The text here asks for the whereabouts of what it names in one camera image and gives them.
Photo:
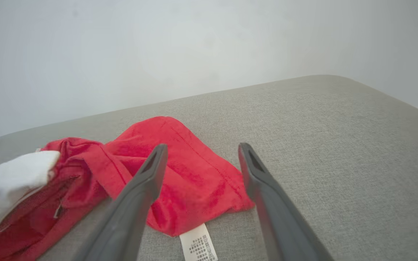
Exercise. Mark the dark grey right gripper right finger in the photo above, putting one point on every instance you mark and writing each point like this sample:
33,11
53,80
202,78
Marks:
281,224

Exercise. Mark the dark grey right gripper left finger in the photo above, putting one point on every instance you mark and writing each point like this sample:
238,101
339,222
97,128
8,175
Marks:
129,217

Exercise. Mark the red basketball jersey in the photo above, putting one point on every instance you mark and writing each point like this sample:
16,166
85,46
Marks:
194,174

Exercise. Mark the grey fabric sofa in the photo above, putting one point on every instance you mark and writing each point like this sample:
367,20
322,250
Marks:
339,163

